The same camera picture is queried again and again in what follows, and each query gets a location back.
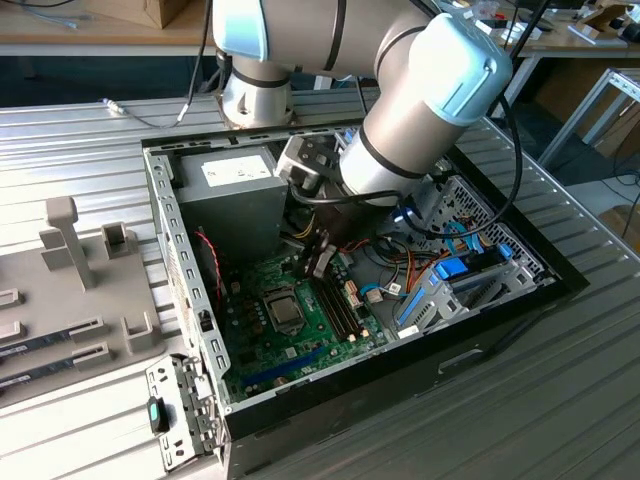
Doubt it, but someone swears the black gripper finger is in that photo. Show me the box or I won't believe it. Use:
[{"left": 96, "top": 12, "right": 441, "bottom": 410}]
[
  {"left": 309, "top": 236, "right": 347, "bottom": 281},
  {"left": 297, "top": 223, "right": 325, "bottom": 278}
]

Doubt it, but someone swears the metal socket cover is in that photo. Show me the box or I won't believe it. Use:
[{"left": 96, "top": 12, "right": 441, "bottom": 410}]
[{"left": 262, "top": 288, "right": 306, "bottom": 335}]

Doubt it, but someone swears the CPU socket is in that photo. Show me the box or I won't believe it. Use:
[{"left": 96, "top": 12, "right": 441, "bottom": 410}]
[{"left": 260, "top": 287, "right": 307, "bottom": 336}]

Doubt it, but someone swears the black RAM slot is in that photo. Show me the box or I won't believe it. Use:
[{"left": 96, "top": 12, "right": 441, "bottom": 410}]
[
  {"left": 312, "top": 277, "right": 354, "bottom": 344},
  {"left": 324, "top": 269, "right": 365, "bottom": 339}
]

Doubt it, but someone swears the grey power supply unit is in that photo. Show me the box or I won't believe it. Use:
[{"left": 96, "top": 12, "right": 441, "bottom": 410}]
[{"left": 172, "top": 144, "right": 290, "bottom": 264}]

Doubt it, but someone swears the green motherboard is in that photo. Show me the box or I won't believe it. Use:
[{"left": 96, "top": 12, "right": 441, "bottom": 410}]
[{"left": 219, "top": 239, "right": 391, "bottom": 402}]

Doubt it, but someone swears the hard disk in blue carrier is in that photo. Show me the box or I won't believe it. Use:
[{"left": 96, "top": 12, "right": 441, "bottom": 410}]
[{"left": 433, "top": 243, "right": 514, "bottom": 282}]

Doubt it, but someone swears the blue expansion slot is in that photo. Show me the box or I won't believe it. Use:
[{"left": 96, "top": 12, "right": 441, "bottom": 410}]
[{"left": 239, "top": 346, "right": 325, "bottom": 386}]

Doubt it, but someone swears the grey metal disk bay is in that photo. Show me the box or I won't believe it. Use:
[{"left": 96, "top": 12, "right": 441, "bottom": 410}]
[{"left": 392, "top": 259, "right": 551, "bottom": 339}]

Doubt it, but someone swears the black open PC case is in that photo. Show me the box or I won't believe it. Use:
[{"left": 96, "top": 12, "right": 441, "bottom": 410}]
[{"left": 141, "top": 112, "right": 591, "bottom": 480}]

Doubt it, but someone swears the grey parts rack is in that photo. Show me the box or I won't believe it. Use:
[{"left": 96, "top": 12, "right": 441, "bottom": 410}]
[{"left": 0, "top": 196, "right": 170, "bottom": 407}]

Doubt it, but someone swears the black lock teal mark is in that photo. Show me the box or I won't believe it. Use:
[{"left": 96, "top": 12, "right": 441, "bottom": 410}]
[{"left": 146, "top": 397, "right": 171, "bottom": 434}]

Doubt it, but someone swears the black stand pole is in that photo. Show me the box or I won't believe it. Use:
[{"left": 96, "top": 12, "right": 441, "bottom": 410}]
[{"left": 487, "top": 0, "right": 551, "bottom": 120}]

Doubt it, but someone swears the brown cardboard sheet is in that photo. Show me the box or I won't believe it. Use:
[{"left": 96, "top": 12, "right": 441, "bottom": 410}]
[{"left": 597, "top": 203, "right": 640, "bottom": 251}]

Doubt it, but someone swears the flat brown cardboard box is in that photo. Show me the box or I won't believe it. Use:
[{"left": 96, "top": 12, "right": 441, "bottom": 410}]
[{"left": 579, "top": 102, "right": 640, "bottom": 160}]

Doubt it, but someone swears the RAM stick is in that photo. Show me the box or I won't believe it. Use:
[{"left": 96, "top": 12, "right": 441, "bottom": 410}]
[
  {"left": 0, "top": 355, "right": 91, "bottom": 390},
  {"left": 0, "top": 327, "right": 86, "bottom": 359}
]

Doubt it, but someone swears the wooden desk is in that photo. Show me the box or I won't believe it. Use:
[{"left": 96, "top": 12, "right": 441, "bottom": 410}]
[{"left": 0, "top": 0, "right": 640, "bottom": 119}]

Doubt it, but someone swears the open brown cardboard tray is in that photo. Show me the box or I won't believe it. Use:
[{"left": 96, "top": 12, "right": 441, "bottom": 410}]
[{"left": 582, "top": 2, "right": 640, "bottom": 32}]

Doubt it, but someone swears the orange wire bundle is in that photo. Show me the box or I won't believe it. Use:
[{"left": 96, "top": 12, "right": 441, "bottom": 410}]
[{"left": 339, "top": 239, "right": 444, "bottom": 297}]

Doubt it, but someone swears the red black fan wire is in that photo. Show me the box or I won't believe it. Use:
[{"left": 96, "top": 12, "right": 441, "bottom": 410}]
[{"left": 193, "top": 227, "right": 225, "bottom": 300}]

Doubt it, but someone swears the blue data wire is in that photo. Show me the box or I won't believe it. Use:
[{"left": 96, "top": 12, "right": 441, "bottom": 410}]
[{"left": 442, "top": 219, "right": 489, "bottom": 259}]

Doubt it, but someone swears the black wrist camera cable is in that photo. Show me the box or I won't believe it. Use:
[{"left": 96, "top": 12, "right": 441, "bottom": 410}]
[{"left": 289, "top": 93, "right": 525, "bottom": 236}]

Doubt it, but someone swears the grey cable metal plug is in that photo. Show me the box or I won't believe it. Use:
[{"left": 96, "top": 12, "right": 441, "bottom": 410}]
[{"left": 101, "top": 0, "right": 214, "bottom": 130}]

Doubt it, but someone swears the aluminium profile frame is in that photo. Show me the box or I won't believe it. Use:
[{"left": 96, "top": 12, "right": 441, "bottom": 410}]
[{"left": 537, "top": 67, "right": 640, "bottom": 171}]

